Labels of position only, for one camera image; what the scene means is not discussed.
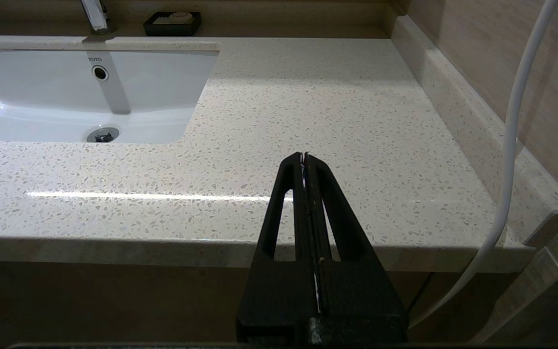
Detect black soap dish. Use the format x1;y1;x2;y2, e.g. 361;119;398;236
143;11;202;37

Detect chrome sink drain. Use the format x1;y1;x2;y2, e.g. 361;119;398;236
86;127;120;143

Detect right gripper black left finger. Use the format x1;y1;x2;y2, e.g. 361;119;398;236
236;152;320;345

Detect chrome faucet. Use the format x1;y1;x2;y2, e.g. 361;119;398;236
80;0;116;35

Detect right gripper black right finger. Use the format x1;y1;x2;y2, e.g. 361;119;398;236
304;152;409;345

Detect brown vanity cabinet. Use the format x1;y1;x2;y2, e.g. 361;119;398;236
0;259;517;346

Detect white sink basin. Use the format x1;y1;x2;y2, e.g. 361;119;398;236
0;48;219;144

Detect beige soap bar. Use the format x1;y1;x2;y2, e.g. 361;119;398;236
153;12;195;25

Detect white cable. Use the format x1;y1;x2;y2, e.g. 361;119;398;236
407;0;558;330

